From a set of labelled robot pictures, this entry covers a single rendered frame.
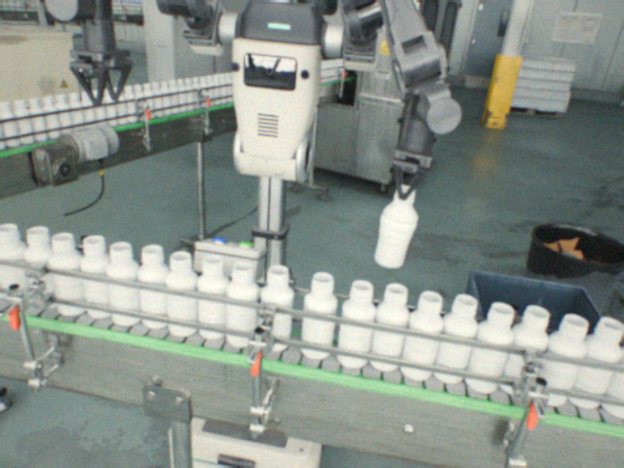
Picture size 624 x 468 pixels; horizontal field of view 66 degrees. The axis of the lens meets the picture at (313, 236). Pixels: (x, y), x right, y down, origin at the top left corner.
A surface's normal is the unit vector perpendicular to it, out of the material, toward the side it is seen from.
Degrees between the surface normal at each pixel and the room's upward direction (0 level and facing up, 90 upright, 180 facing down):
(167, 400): 90
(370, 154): 89
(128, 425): 0
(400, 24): 72
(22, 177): 90
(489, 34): 90
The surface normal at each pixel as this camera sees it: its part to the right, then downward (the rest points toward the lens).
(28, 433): 0.08, -0.89
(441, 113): 0.09, 0.45
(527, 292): -0.18, 0.42
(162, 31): -0.47, 0.36
